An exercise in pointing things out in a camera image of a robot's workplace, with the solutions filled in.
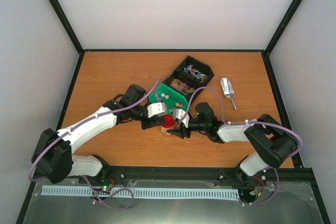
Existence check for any red jar lid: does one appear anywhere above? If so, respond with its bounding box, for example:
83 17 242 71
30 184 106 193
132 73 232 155
162 114 175 129

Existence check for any black bin with lollipops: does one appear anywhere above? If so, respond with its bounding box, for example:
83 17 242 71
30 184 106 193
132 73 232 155
176 55 214 87

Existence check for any light blue slotted cable duct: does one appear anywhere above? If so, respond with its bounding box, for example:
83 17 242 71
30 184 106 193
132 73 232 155
40 185 239 201

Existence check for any clear plastic jar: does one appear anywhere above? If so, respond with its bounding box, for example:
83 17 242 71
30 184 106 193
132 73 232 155
161 126 174 137

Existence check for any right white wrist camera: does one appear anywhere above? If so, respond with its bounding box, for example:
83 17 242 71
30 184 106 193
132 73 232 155
172 109 190 128

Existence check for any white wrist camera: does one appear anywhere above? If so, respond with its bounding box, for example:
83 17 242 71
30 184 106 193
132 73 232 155
147 102 168 118
172 109 190 128

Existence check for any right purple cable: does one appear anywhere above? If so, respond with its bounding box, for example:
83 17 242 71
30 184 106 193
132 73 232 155
181 87 304 206

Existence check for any silver metal scoop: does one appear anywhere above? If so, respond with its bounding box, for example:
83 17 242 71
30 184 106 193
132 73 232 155
220 78 237 110

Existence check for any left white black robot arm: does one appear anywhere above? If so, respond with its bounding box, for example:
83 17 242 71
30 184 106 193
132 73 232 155
28 84 168 184

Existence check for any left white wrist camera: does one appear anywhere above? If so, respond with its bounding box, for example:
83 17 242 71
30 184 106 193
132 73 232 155
147 102 168 118

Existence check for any black aluminium frame rail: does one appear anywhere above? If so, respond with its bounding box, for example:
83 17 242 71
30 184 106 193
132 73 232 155
88 166 316 188

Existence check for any green plastic candy bin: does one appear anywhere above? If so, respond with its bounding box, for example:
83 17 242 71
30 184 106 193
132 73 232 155
149 83 188 115

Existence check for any black bin with popsicle candies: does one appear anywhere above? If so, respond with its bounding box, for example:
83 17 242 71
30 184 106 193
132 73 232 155
163 70 202 102

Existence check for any metal sheet panel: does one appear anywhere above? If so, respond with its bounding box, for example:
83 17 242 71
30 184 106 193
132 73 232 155
17 180 323 223

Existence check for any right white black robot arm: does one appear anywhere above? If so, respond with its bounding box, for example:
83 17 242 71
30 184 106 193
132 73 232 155
168 102 302 185

